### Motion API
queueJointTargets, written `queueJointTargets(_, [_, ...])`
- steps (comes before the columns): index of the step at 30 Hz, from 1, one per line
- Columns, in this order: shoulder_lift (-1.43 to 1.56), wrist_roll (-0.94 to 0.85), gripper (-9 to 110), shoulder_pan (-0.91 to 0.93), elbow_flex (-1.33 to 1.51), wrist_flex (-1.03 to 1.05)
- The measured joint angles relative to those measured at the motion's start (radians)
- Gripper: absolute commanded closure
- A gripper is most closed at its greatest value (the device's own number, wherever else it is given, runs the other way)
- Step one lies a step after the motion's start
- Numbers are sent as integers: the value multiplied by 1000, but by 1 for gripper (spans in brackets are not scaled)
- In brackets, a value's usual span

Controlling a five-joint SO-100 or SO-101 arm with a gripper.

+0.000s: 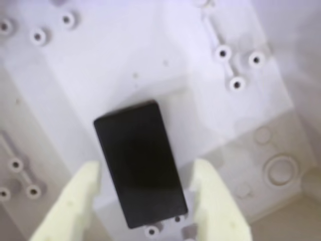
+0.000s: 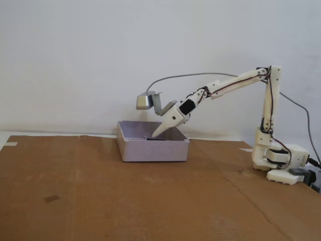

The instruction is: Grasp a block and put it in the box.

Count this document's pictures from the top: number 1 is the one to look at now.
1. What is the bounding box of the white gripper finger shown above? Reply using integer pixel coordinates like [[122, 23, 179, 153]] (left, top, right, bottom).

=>
[[29, 160, 102, 241], [189, 158, 253, 241]]

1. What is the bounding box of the black rectangular block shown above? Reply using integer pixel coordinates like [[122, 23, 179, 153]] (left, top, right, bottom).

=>
[[93, 99, 189, 229]]

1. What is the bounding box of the grey plastic box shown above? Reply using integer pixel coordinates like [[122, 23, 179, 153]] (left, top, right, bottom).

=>
[[0, 0, 321, 241]]

